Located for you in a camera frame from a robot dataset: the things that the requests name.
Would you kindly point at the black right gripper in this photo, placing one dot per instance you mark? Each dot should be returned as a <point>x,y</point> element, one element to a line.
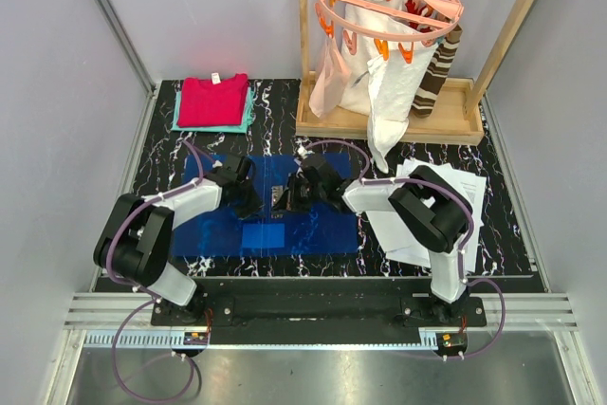
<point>290,200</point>

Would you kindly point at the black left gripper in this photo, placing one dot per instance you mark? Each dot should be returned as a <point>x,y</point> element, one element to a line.
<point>254,205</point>

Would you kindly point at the white paper stack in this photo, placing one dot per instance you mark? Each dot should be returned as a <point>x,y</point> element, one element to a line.
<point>429,210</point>

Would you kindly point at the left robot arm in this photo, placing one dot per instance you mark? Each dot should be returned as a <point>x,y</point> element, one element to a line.
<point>135,243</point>

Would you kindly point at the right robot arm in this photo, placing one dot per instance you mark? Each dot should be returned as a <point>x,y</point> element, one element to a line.
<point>352,195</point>

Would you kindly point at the teal shirt folded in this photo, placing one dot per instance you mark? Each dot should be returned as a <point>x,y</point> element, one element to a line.
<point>241,128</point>

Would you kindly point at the pink shirt folded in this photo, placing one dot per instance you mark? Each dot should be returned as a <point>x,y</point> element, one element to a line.
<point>206,103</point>

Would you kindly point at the pale pink hanging cloth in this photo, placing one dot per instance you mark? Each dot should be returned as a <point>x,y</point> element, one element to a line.
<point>332,76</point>

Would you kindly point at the wooden rack tray base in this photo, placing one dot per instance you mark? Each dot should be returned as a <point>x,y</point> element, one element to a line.
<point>456,116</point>

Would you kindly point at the large white hanging towel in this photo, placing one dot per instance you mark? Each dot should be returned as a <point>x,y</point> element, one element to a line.
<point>408,76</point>

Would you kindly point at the brown striped sock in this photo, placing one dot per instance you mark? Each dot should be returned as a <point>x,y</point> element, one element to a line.
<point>436,74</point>

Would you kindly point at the pink round clip hanger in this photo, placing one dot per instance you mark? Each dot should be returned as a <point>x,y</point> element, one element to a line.
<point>433,20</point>

